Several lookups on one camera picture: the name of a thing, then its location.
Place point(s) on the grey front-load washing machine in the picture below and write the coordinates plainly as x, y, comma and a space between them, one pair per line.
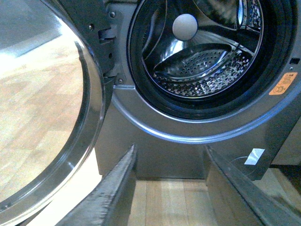
172, 98

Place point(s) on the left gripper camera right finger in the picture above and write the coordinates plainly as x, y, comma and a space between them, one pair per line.
236, 201

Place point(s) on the grey ball in drum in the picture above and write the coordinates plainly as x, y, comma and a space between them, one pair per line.
185, 27

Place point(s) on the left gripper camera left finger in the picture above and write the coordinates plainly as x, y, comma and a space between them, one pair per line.
109, 204

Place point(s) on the orange warning sticker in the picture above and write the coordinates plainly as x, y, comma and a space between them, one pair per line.
283, 84

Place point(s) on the round glass washer door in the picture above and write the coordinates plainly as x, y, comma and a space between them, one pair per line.
53, 97

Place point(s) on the white tape on washer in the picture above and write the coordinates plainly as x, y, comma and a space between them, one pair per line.
254, 156

